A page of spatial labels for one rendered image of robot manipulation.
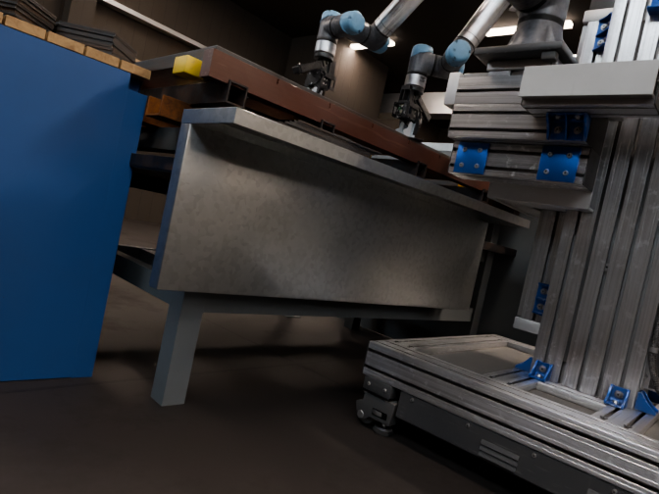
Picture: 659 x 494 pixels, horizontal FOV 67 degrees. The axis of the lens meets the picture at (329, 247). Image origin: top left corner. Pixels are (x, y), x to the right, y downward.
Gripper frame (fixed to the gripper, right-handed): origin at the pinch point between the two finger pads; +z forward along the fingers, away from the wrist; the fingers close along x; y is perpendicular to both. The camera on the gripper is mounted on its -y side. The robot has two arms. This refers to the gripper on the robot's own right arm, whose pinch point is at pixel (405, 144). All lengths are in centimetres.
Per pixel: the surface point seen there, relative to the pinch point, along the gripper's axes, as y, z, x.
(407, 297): 8, 53, 20
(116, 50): 101, 4, -12
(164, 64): 88, 3, -13
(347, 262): 40, 44, 20
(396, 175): 46, 19, 36
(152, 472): 98, 85, 38
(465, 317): -52, 61, 10
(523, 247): -71, 26, 20
